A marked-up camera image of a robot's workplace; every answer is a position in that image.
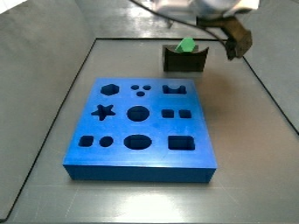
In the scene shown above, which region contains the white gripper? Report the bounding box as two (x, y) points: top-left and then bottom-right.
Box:
(154, 0), (259, 19)

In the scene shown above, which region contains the green hexagonal prism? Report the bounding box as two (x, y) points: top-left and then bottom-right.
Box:
(175, 38), (195, 53)

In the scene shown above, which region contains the black curved cradle stand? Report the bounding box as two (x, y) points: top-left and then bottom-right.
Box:
(163, 45), (210, 72)

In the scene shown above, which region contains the blue shape sorter block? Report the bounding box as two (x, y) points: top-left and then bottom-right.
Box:
(63, 78), (218, 183)

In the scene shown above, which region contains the black cable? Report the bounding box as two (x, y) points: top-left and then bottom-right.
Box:
(128, 0), (231, 51)

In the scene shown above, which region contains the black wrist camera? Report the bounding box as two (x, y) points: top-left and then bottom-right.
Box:
(196, 16), (252, 60)

